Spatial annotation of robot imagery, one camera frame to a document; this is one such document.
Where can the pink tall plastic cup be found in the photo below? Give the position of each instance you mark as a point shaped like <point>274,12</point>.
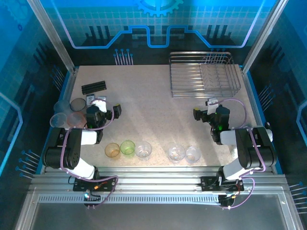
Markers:
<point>75,119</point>

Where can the grey tall plastic cup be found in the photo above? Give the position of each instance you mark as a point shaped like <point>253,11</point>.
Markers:
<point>78,104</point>

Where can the blue tall plastic cup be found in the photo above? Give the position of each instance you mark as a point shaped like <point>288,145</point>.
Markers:
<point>58,120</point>

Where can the green small plastic cup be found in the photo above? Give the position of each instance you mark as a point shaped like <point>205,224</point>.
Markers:
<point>127,148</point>

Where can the orange small plastic cup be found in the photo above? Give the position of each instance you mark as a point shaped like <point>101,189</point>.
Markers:
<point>112,151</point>

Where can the clear small plastic cup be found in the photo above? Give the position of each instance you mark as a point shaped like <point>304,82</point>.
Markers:
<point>176,153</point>
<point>143,150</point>
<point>193,155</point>

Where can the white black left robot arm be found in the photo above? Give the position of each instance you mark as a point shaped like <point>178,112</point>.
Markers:
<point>72,153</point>

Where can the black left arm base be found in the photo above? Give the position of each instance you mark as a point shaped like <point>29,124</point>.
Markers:
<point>81,185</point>

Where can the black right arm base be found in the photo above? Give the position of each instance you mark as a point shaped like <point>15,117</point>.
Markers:
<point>208,184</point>

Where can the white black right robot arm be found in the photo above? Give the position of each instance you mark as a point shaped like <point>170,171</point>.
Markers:
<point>249,153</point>

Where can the small memory card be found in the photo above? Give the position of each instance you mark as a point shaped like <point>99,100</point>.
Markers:
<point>103,97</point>

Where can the small white label card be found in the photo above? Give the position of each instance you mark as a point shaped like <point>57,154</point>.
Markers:
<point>89,100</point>

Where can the black ridged strip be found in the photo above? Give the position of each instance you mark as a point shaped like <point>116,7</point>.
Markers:
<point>93,87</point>

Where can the small black knob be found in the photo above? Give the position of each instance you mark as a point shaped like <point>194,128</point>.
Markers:
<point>267,124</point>

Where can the small black connector box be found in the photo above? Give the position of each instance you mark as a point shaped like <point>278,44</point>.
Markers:
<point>226,202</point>
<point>92,198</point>

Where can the grey metal bottom plate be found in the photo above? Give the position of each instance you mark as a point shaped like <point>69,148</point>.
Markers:
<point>156,218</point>

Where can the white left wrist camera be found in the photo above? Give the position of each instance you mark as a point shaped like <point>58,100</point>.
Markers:
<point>99,104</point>

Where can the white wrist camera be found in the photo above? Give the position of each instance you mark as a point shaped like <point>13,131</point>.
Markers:
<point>212,106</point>
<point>99,104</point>

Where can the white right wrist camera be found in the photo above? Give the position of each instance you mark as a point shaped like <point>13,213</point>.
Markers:
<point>212,106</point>

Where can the aluminium table side rail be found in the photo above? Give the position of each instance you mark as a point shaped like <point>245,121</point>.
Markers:
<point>71,76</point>
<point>251,95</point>

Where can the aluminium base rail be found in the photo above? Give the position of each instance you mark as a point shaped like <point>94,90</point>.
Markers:
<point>156,177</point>

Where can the aluminium frame post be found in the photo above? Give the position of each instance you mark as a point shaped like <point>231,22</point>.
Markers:
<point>263,36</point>
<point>53,36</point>

